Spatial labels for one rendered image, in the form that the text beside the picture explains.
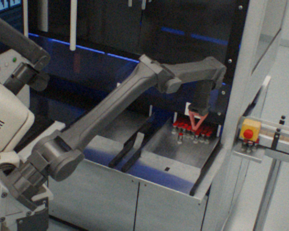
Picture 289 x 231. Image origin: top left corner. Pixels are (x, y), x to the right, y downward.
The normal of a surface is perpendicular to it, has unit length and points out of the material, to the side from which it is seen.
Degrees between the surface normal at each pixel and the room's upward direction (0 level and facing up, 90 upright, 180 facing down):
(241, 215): 0
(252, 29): 90
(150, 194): 90
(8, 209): 90
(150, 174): 0
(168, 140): 0
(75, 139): 39
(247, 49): 90
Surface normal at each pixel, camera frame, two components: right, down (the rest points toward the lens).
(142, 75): -0.11, -0.41
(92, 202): -0.40, 0.40
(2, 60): 0.93, 0.25
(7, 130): 0.59, 0.44
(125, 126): 0.10, -0.87
